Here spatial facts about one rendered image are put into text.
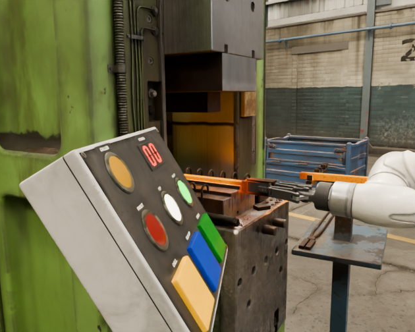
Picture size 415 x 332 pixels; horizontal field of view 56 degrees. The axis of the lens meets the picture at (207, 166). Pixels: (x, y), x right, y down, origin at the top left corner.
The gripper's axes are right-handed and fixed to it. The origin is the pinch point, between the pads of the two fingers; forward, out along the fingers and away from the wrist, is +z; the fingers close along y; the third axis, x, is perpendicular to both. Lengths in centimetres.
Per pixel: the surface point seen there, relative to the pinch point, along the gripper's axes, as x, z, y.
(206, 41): 38.7, 7.8, -17.5
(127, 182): 15, -11, -66
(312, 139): -37, 120, 445
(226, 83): 28.8, 6.0, -10.2
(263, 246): -18.3, -1.2, 1.2
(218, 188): -1.1, 11.7, -4.1
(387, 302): -99, -23, 144
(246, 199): -4.8, 5.1, 1.7
